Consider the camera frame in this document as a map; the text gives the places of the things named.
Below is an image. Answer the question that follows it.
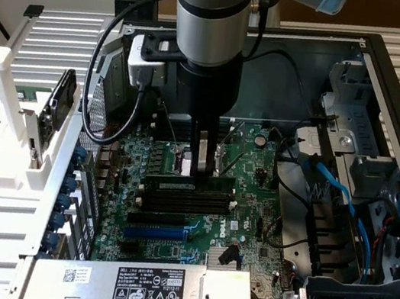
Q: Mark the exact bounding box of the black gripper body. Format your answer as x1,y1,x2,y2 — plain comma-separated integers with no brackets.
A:
168,46,246,129

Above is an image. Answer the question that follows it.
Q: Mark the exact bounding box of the green RAM stick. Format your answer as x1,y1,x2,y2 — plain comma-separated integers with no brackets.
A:
141,162,238,203
0,80,53,108

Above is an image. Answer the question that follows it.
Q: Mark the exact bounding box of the metal CPU socket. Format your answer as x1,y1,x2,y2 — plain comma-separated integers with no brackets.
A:
167,136,234,186

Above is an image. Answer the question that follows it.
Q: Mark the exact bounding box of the thin metal locking lever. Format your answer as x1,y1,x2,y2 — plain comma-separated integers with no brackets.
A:
152,100,187,150
220,118,248,152

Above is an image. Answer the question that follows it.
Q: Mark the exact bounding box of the round coin battery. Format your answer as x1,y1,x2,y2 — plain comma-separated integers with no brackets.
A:
254,133,269,149

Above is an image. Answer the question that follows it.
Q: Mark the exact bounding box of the green motherboard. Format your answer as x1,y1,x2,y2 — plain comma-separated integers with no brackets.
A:
72,96,330,299

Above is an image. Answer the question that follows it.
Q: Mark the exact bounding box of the open grey PC case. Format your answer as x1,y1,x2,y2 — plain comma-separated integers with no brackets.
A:
11,0,400,299

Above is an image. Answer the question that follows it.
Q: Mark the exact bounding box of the long black expansion slot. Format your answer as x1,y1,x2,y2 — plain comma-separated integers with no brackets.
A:
125,205,188,235

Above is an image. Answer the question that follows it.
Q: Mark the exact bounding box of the blue expansion slot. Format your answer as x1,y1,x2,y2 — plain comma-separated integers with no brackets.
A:
121,217,190,249

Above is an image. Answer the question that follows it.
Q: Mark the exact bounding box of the silver chipset heatsink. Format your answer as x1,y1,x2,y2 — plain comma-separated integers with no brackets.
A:
204,240,245,272

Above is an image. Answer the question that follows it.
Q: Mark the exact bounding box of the blue card retention clip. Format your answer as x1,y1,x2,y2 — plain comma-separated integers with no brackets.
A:
60,174,78,194
54,192,73,212
41,229,60,253
71,146,89,168
47,210,66,233

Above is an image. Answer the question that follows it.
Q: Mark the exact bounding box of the short black expansion slot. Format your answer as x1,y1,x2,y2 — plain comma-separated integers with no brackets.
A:
118,239,141,258

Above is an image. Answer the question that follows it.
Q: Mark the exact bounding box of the black plastic shroud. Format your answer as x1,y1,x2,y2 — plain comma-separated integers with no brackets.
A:
295,197,371,283

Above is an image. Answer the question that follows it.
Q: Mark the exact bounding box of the black hard disk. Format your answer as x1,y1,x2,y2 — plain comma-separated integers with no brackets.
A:
37,66,81,135

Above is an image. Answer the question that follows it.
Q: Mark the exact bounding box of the white parts rack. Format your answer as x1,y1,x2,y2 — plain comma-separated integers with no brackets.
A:
0,47,89,219

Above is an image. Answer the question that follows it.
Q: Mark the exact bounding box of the silver power supply unit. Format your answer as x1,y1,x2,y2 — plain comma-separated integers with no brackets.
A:
17,231,265,299

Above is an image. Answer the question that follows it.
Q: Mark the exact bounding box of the black end cap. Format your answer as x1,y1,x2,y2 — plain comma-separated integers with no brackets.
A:
22,2,46,20

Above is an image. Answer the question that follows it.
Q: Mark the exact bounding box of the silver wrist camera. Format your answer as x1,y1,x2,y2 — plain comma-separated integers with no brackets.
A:
123,27,185,95

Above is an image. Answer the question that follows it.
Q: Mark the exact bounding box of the black wire with connector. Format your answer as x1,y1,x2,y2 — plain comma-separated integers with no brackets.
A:
234,43,350,132

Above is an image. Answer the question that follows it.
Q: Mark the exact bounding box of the black camera cable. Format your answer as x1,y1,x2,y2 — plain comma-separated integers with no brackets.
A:
74,0,178,156

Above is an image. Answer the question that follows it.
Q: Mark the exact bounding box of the blue SATA wire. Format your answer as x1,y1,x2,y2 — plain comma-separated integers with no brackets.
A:
284,151,392,285

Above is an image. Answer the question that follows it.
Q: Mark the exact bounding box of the grey plastic bracket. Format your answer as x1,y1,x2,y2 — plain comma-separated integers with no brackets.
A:
344,150,400,205

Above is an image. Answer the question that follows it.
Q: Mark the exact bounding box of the graphics card with bracket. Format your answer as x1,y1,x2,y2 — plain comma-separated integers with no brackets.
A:
10,102,61,175

